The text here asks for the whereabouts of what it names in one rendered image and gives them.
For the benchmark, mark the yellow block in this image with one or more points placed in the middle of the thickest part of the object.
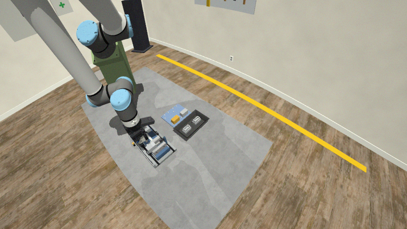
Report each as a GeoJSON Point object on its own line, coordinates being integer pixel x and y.
{"type": "Point", "coordinates": [175, 119]}

